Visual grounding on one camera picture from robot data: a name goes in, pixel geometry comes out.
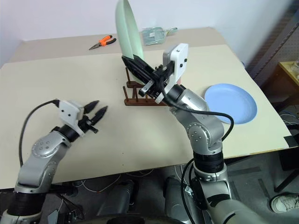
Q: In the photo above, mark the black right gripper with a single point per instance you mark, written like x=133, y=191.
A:
x=161, y=78

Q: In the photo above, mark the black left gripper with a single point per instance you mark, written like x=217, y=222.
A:
x=87, y=122

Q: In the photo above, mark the pale green plate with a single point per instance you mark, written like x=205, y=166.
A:
x=127, y=30

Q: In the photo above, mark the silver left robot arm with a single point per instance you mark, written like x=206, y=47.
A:
x=39, y=154

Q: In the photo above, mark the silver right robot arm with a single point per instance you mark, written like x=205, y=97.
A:
x=203, y=121

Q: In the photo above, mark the brown wooden dish rack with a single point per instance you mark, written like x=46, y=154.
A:
x=136, y=102

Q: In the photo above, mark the clear bag with teal mesh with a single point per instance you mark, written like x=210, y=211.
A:
x=153, y=36

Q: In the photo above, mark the large beige table mat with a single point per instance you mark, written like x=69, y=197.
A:
x=70, y=81

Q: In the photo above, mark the small clear green packet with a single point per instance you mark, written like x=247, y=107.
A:
x=172, y=30

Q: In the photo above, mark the black clamp under table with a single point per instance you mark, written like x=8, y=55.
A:
x=65, y=189

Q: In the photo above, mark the light blue plate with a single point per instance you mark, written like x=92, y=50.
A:
x=230, y=102

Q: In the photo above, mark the dark perforated pegboard panel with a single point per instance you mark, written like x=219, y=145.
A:
x=280, y=39

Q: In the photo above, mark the yellow wooden box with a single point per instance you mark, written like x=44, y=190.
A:
x=288, y=77

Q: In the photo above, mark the black table leg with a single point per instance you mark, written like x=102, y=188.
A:
x=288, y=178

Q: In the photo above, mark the white sneaker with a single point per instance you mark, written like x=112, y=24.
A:
x=285, y=203

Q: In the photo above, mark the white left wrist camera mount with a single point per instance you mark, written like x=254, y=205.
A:
x=69, y=111

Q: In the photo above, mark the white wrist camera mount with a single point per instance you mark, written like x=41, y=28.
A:
x=180, y=60
x=69, y=111

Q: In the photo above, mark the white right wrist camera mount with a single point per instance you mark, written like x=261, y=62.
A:
x=180, y=60

